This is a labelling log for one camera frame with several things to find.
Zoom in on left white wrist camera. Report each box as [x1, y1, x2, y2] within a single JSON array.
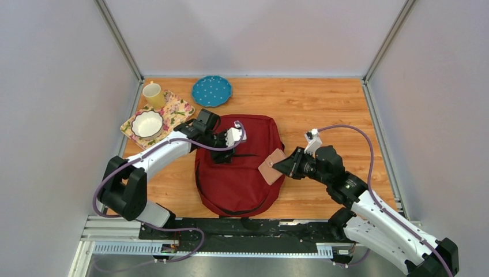
[[225, 127, 247, 147]]

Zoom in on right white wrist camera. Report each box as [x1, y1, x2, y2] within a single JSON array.
[[304, 129, 322, 155]]

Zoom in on blue polka dot plate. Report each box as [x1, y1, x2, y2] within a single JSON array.
[[191, 76, 232, 107]]

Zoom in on red backpack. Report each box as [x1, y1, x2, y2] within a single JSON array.
[[194, 114, 285, 217]]

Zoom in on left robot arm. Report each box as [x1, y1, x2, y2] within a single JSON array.
[[92, 109, 246, 239]]

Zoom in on yellow mug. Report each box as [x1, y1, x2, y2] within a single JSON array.
[[142, 81, 166, 109]]

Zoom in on brown leather wallet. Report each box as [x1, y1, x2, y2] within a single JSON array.
[[258, 148, 286, 186]]

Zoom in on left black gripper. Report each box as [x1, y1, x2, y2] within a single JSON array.
[[204, 130, 237, 165]]

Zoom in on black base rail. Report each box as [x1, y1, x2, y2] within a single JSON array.
[[138, 218, 359, 264]]

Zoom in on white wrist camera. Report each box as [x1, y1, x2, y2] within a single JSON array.
[[304, 129, 322, 155], [225, 127, 247, 147]]

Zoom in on white scalloped bowl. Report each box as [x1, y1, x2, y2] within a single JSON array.
[[131, 110, 163, 139]]

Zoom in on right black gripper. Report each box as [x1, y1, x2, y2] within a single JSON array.
[[272, 147, 330, 187]]

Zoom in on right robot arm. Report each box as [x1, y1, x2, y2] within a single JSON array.
[[273, 146, 460, 276]]

